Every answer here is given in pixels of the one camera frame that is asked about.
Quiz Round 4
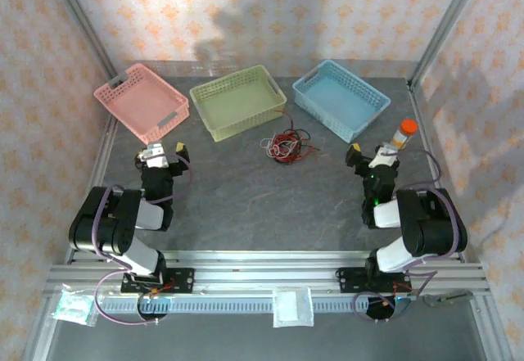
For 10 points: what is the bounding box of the orange capped bottle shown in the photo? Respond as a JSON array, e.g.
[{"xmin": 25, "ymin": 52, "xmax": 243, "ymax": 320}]
[{"xmin": 390, "ymin": 118, "xmax": 418, "ymax": 153}]

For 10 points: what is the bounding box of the blue plastic basket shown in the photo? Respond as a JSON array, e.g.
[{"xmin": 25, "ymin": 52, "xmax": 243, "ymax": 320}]
[{"xmin": 291, "ymin": 59, "xmax": 391, "ymax": 144}]

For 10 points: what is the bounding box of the pink plastic basket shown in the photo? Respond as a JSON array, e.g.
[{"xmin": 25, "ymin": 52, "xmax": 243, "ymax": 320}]
[{"xmin": 93, "ymin": 62, "xmax": 191, "ymax": 146}]

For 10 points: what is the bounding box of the green plastic basket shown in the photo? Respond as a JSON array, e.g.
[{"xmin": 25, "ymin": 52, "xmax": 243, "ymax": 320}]
[{"xmin": 188, "ymin": 65, "xmax": 287, "ymax": 143}]

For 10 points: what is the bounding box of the clear bag with green contents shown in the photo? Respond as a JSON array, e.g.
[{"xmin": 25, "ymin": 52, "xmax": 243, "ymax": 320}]
[{"xmin": 52, "ymin": 285, "xmax": 99, "ymax": 327}]

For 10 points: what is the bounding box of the clear bag with white pad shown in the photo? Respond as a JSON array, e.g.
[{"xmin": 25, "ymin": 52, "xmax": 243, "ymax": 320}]
[{"xmin": 272, "ymin": 287, "xmax": 315, "ymax": 328}]

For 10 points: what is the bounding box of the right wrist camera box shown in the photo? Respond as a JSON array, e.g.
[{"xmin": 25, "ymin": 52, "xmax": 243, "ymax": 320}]
[{"xmin": 369, "ymin": 142, "xmax": 400, "ymax": 169}]

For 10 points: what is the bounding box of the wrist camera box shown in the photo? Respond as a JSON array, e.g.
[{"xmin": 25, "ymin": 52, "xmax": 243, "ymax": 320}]
[
  {"xmin": 137, "ymin": 141, "xmax": 169, "ymax": 169},
  {"xmin": 369, "ymin": 142, "xmax": 400, "ymax": 169}
]

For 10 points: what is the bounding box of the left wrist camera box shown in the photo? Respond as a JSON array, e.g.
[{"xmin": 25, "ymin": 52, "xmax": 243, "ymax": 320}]
[{"xmin": 137, "ymin": 141, "xmax": 169, "ymax": 169}]

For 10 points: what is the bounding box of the aluminium table side rail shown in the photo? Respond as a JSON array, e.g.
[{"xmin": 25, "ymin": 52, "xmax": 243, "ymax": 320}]
[
  {"xmin": 408, "ymin": 78, "xmax": 468, "ymax": 263},
  {"xmin": 88, "ymin": 117, "xmax": 120, "ymax": 192}
]

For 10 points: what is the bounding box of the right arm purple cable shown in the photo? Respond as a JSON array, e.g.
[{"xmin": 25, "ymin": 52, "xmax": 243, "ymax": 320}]
[{"xmin": 352, "ymin": 150, "xmax": 460, "ymax": 322}]

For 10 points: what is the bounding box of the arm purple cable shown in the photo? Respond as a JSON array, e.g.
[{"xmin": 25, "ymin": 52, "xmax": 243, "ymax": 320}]
[
  {"xmin": 93, "ymin": 154, "xmax": 194, "ymax": 326},
  {"xmin": 352, "ymin": 150, "xmax": 460, "ymax": 322}
]

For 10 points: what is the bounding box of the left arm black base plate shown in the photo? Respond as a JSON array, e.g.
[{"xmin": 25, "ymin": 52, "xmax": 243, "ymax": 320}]
[{"xmin": 121, "ymin": 268, "xmax": 195, "ymax": 296}]

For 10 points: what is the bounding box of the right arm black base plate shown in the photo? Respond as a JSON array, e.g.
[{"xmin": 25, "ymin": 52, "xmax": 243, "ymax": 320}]
[{"xmin": 336, "ymin": 266, "xmax": 413, "ymax": 295}]

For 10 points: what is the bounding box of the grey slotted cable duct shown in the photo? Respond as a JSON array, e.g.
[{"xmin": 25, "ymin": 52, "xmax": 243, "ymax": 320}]
[{"xmin": 100, "ymin": 297, "xmax": 404, "ymax": 313}]

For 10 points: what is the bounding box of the aluminium mounting rail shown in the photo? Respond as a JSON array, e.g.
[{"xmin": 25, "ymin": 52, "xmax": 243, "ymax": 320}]
[{"xmin": 44, "ymin": 250, "xmax": 490, "ymax": 296}]

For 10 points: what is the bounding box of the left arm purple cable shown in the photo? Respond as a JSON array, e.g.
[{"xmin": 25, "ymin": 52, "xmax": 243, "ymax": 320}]
[{"xmin": 93, "ymin": 154, "xmax": 194, "ymax": 326}]

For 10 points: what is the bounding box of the aluminium frame post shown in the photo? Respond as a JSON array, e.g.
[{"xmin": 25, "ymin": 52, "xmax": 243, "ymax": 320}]
[
  {"xmin": 409, "ymin": 0, "xmax": 488, "ymax": 88},
  {"xmin": 43, "ymin": 0, "xmax": 124, "ymax": 88}
]

